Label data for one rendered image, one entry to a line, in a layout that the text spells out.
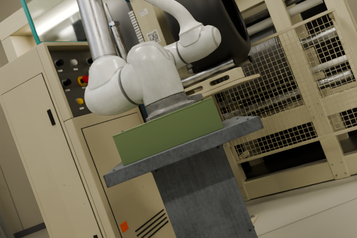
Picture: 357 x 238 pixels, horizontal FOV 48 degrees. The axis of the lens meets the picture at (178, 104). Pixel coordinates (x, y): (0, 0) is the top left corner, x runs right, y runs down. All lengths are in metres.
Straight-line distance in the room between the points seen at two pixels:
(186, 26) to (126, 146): 0.55
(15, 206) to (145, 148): 4.63
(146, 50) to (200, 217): 0.59
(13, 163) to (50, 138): 3.79
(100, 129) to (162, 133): 0.75
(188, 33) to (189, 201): 0.62
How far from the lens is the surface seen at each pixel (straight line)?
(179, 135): 1.25
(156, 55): 1.39
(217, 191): 1.34
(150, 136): 1.26
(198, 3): 2.04
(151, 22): 2.38
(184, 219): 1.36
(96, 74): 1.52
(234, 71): 2.06
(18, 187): 5.75
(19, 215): 5.81
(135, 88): 1.41
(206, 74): 2.14
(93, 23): 1.60
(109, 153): 1.96
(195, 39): 1.53
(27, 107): 2.02
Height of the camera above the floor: 0.73
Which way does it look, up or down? 2 degrees up
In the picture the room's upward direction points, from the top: 21 degrees counter-clockwise
